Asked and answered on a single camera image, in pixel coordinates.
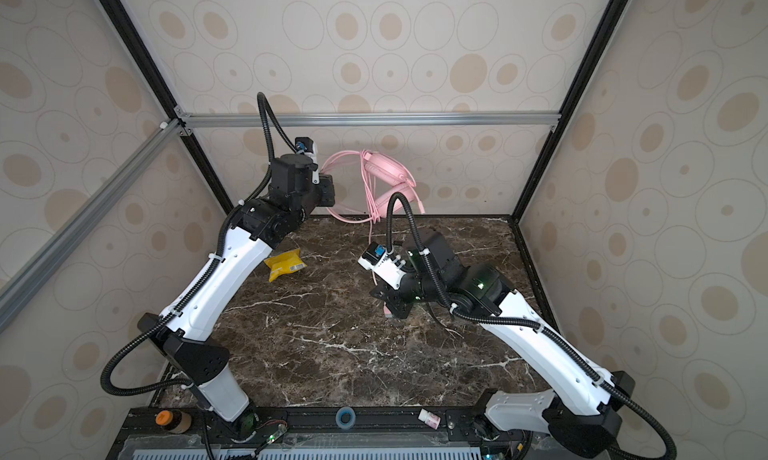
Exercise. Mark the blue tape roll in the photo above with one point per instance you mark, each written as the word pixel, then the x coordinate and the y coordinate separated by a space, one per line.
pixel 345 418

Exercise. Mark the left black frame post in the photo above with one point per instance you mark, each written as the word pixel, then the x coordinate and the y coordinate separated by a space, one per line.
pixel 133 41

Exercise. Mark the pink cat-ear headphones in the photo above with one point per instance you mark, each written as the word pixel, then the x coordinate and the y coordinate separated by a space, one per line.
pixel 382 176

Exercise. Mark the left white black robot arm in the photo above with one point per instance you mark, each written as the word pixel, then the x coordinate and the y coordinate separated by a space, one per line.
pixel 290 191

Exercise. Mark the aluminium rail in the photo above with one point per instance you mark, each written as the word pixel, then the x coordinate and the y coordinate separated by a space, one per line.
pixel 21 289
pixel 548 118

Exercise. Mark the small white pink box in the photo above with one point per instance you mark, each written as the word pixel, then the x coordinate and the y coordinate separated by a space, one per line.
pixel 429 418

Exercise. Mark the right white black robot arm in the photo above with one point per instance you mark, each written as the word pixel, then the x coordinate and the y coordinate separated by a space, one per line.
pixel 580 409

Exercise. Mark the orange-capped brown bottle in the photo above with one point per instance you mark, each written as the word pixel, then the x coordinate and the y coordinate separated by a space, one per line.
pixel 174 421

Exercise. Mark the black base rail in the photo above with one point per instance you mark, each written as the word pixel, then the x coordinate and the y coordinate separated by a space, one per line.
pixel 315 433

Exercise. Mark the right black frame post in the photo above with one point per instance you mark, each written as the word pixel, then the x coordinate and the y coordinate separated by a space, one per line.
pixel 599 42

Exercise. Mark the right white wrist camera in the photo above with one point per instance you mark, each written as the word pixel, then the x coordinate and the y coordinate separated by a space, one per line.
pixel 387 267

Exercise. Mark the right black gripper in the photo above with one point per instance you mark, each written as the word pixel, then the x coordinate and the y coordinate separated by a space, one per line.
pixel 395 309

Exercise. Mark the left aluminium rail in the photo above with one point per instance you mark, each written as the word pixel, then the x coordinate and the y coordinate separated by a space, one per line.
pixel 21 289

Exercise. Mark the black frame post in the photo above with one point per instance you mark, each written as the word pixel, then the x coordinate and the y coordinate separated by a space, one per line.
pixel 133 41
pixel 599 42

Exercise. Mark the yellow snack packet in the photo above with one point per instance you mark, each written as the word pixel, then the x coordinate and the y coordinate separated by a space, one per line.
pixel 285 263

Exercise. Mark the back aluminium rail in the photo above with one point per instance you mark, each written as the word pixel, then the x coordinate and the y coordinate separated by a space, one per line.
pixel 548 118

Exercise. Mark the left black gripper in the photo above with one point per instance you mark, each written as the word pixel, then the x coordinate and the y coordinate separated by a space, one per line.
pixel 325 182

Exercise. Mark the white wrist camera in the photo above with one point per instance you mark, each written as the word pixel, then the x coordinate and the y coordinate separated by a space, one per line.
pixel 387 267
pixel 306 146

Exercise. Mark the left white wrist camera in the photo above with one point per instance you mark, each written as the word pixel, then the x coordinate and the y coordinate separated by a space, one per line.
pixel 306 146

